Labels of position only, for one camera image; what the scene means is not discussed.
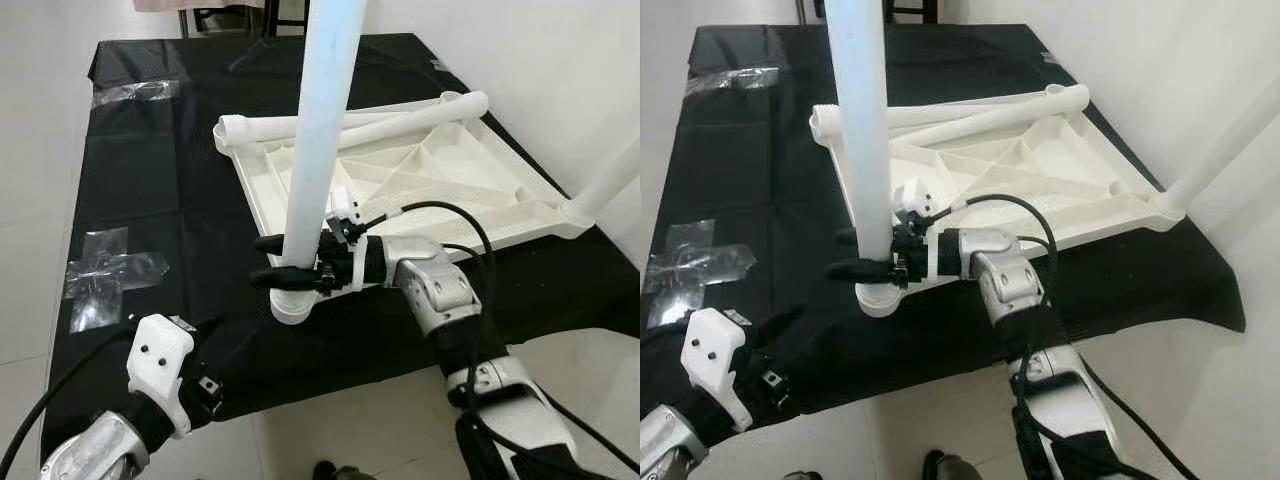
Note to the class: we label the small clear tape patch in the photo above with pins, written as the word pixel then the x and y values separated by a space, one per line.
pixel 135 93
pixel 735 78

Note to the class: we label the beige hanging cloth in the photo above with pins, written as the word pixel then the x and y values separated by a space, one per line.
pixel 170 5

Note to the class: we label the black stool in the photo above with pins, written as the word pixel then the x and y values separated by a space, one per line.
pixel 250 15
pixel 910 8

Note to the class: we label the cross-shaped clear tape patch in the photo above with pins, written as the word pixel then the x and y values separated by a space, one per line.
pixel 690 275
pixel 105 275

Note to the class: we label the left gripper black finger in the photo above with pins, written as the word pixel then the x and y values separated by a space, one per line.
pixel 240 365
pixel 207 328
pixel 780 318
pixel 815 368

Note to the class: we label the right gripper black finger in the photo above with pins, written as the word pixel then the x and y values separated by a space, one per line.
pixel 270 242
pixel 280 277
pixel 845 236
pixel 858 270

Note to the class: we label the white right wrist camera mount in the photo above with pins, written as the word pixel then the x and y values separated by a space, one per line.
pixel 915 200
pixel 345 210

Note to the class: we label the black tablecloth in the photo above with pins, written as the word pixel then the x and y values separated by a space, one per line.
pixel 200 200
pixel 750 180

